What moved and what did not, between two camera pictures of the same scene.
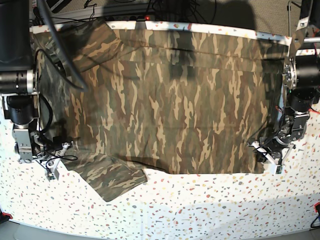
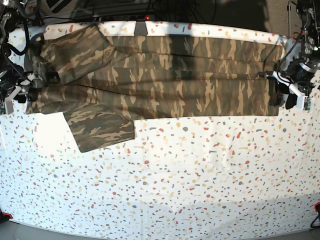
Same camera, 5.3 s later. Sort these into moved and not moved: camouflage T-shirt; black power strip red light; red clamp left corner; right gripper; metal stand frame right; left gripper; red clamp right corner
Moved: right gripper; left gripper; camouflage T-shirt
Not moved: metal stand frame right; red clamp left corner; red clamp right corner; black power strip red light
